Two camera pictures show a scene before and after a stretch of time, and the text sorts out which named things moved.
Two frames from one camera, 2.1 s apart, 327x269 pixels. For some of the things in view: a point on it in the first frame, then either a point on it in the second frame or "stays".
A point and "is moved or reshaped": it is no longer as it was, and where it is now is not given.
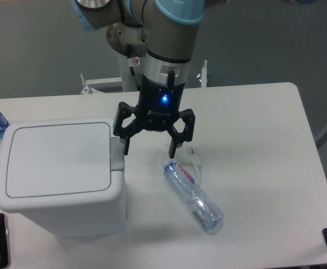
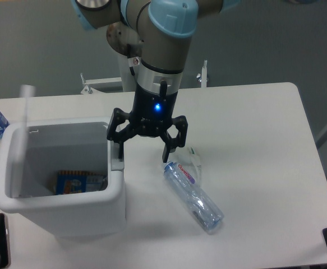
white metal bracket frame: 88,82 stays
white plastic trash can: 67,175 is moved or reshaped
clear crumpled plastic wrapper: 187,157 stays
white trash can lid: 45,159 is moved or reshaped
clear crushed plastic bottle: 202,209 stays
